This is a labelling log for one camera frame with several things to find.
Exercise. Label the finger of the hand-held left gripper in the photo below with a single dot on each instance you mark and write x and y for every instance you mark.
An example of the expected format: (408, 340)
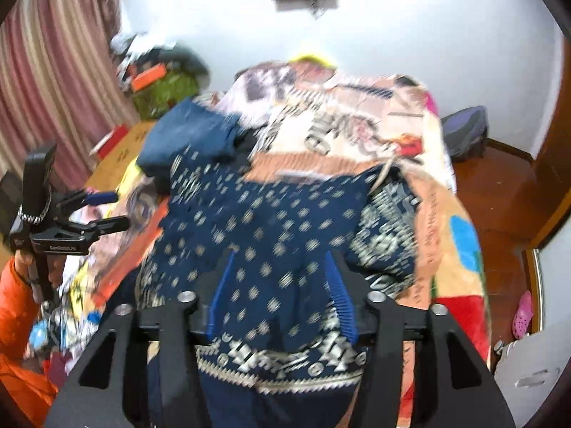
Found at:
(101, 198)
(109, 225)

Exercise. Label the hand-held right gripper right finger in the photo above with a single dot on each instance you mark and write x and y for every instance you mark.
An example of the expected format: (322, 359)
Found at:
(341, 303)

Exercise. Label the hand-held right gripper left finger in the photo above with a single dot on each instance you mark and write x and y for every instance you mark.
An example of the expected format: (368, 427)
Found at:
(221, 294)

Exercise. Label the navy patterned hooded garment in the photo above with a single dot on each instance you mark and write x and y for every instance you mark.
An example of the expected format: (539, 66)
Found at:
(267, 223)

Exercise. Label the person's left forearm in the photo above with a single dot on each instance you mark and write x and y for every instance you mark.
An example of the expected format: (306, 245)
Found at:
(18, 316)

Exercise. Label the yellow cloth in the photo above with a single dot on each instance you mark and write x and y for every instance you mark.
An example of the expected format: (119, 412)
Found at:
(131, 178)

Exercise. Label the red box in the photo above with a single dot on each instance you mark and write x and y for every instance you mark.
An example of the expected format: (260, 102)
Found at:
(111, 139)

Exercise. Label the blue jeans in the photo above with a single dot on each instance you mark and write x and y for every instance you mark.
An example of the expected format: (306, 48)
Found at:
(187, 133)

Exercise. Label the green patterned cloth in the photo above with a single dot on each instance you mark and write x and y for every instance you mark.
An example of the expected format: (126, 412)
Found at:
(167, 96)

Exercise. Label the orange box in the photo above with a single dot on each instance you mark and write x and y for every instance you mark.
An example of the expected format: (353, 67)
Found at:
(149, 78)

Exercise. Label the striped red curtain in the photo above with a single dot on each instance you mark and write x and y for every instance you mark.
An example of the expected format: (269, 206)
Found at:
(58, 53)

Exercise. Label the pile of white clutter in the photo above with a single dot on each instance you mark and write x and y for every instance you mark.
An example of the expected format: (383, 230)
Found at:
(129, 47)

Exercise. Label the dark grey jacket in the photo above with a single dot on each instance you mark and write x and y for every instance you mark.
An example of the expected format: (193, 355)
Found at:
(187, 60)

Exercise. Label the pink clog shoe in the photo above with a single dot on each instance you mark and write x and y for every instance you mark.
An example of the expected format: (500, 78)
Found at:
(523, 316)

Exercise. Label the printed blanket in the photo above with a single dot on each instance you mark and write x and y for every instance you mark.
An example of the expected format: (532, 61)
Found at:
(357, 111)

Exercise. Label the white plastic stool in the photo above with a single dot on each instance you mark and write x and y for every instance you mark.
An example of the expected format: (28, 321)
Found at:
(531, 370)

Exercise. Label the purple grey backpack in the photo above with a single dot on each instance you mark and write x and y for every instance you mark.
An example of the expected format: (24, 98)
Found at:
(464, 131)

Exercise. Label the white sliding wardrobe door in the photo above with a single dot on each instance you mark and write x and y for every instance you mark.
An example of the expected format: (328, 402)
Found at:
(555, 285)

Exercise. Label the yellow object behind bed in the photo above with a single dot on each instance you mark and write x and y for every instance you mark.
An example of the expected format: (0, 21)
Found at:
(312, 59)

